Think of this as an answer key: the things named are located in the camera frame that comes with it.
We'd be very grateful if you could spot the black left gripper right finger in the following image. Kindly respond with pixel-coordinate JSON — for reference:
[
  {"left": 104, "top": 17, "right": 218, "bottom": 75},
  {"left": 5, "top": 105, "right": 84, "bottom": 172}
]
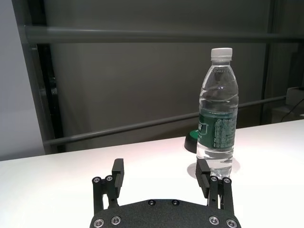
[{"left": 194, "top": 158, "right": 235, "bottom": 212}]

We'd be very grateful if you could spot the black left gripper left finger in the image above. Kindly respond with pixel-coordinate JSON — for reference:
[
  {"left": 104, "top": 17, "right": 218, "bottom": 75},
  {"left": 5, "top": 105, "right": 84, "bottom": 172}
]
[{"left": 92, "top": 158, "right": 125, "bottom": 212}]

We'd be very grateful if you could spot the dark vertical frame post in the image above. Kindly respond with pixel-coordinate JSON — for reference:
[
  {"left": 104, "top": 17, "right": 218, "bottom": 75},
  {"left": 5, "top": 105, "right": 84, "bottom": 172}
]
[
  {"left": 260, "top": 0, "right": 284, "bottom": 126},
  {"left": 11, "top": 0, "right": 67, "bottom": 155}
]

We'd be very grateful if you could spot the green and black push button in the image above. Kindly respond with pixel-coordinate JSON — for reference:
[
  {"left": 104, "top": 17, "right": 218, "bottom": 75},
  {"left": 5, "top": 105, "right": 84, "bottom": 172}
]
[{"left": 183, "top": 130, "right": 199, "bottom": 154}]

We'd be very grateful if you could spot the grey background box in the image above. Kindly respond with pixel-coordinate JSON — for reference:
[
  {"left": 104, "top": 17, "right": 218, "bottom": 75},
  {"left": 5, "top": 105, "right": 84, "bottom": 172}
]
[{"left": 285, "top": 86, "right": 304, "bottom": 105}]

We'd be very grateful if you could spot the dark background cable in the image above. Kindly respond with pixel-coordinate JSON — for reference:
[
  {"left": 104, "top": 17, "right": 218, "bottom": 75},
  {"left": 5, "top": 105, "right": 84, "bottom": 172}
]
[{"left": 279, "top": 96, "right": 304, "bottom": 122}]

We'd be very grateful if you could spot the grey horizontal metal rail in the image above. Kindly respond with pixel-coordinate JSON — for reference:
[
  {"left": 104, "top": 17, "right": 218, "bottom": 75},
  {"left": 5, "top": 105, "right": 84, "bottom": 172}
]
[
  {"left": 23, "top": 25, "right": 304, "bottom": 45},
  {"left": 44, "top": 95, "right": 288, "bottom": 147}
]

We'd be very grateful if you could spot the clear plastic water bottle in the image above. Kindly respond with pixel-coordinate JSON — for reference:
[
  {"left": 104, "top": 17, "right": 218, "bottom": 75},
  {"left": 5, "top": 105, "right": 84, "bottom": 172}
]
[{"left": 195, "top": 47, "right": 239, "bottom": 179}]

